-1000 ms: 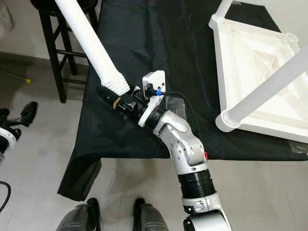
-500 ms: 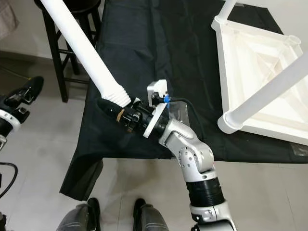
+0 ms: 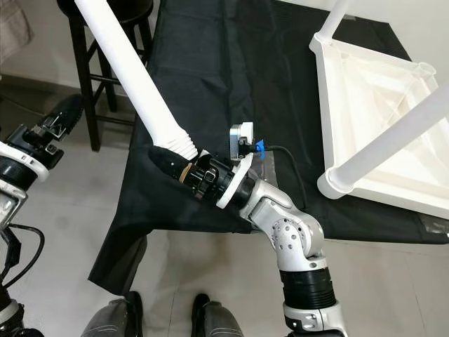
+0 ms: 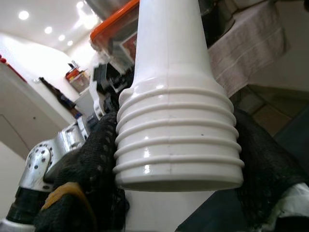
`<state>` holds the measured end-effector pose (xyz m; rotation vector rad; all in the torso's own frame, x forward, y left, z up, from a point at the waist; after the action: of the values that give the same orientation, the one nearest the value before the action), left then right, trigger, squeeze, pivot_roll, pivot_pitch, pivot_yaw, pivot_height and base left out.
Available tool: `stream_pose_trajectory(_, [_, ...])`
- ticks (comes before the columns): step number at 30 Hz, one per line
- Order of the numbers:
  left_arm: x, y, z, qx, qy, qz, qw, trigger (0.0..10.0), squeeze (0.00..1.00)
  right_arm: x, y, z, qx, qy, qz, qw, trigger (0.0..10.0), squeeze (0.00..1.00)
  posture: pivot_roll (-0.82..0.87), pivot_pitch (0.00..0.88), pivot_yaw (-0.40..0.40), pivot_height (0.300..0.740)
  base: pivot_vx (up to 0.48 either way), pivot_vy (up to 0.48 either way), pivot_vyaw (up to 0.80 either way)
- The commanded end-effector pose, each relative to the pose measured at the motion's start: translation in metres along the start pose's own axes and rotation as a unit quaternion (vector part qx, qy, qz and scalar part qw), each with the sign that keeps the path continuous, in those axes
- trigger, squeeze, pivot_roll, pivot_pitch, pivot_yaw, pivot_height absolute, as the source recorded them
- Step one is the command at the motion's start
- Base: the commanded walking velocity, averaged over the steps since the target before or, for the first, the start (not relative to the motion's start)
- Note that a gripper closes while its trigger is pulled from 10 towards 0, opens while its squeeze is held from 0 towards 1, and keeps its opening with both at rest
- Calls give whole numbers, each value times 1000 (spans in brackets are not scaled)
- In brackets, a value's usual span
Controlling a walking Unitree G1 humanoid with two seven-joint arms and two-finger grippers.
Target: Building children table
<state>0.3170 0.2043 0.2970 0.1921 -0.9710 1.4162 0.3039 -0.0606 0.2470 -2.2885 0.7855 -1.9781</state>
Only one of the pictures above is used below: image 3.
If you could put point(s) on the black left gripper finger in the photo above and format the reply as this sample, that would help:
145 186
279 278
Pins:
69 116

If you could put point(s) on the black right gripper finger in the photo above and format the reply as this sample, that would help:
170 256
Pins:
168 161

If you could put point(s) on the white plastic table leg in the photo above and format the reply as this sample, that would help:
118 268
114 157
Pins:
386 144
335 17
130 63

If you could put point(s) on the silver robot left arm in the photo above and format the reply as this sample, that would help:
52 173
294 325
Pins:
10 203

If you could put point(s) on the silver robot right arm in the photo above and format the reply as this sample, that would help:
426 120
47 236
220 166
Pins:
302 242

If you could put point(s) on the yellow rubber band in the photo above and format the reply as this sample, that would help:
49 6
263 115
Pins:
185 171

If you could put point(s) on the black wooden stool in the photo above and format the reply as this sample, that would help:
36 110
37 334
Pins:
84 77

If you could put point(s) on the beige woven cloth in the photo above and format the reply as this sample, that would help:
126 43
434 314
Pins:
14 24

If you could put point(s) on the grey robot right leg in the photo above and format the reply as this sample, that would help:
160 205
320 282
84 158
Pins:
217 317

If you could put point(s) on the grey robot leg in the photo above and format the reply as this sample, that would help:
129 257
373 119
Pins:
217 317
112 316

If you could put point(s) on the grey robot left leg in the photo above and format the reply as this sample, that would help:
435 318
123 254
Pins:
112 316

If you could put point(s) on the white plastic table top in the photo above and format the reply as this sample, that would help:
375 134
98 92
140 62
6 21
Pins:
365 98

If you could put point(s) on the clear tape patch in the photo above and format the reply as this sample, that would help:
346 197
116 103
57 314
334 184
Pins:
435 225

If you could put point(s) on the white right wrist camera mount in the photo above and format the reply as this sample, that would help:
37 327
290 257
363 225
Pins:
242 137

